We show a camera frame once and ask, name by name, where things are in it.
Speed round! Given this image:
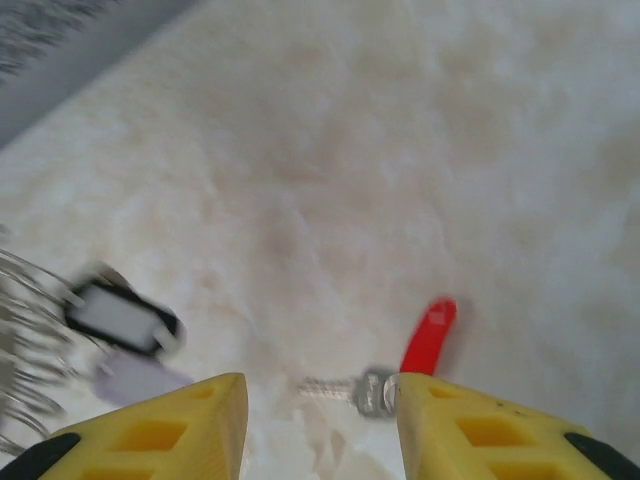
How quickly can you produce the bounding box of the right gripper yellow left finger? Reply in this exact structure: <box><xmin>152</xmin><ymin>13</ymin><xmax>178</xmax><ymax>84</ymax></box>
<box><xmin>0</xmin><ymin>371</ymin><xmax>250</xmax><ymax>480</ymax></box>

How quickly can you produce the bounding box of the silver disc with key rings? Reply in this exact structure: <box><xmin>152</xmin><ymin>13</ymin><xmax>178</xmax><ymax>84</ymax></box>
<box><xmin>0</xmin><ymin>222</ymin><xmax>76</xmax><ymax>454</ymax></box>

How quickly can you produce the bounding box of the red key tag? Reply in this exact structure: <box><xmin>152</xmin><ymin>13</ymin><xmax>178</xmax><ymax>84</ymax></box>
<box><xmin>398</xmin><ymin>295</ymin><xmax>458</xmax><ymax>376</ymax></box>

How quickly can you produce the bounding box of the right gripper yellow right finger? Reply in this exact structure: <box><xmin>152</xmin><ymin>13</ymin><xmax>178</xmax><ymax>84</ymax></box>
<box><xmin>396</xmin><ymin>372</ymin><xmax>640</xmax><ymax>480</ymax></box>

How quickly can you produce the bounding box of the lilac key tag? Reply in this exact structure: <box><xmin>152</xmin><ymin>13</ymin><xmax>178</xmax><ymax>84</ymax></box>
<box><xmin>92</xmin><ymin>348</ymin><xmax>195</xmax><ymax>412</ymax></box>

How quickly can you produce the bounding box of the silver key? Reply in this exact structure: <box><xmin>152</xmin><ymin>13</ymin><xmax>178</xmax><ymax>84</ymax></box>
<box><xmin>297</xmin><ymin>365</ymin><xmax>402</xmax><ymax>421</ymax></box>

